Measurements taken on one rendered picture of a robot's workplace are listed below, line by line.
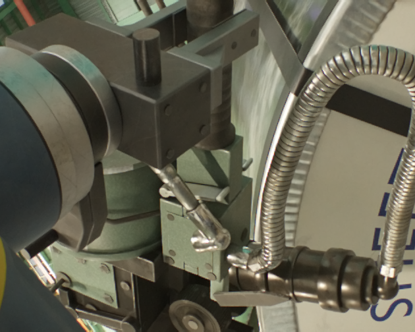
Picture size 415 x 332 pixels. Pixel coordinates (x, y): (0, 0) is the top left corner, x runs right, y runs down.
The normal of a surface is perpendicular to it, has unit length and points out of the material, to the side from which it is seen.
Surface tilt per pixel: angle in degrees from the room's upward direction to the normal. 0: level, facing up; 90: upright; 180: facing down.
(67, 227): 49
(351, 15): 89
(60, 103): 139
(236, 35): 129
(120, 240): 95
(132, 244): 102
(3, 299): 177
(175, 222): 58
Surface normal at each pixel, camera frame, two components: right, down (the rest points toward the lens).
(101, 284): -0.47, 0.53
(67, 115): 0.66, -0.15
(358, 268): -0.36, -0.63
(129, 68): 0.00, -0.80
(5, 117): 0.53, -0.35
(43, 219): 0.76, 0.55
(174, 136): 0.79, 0.37
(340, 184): 0.04, 0.42
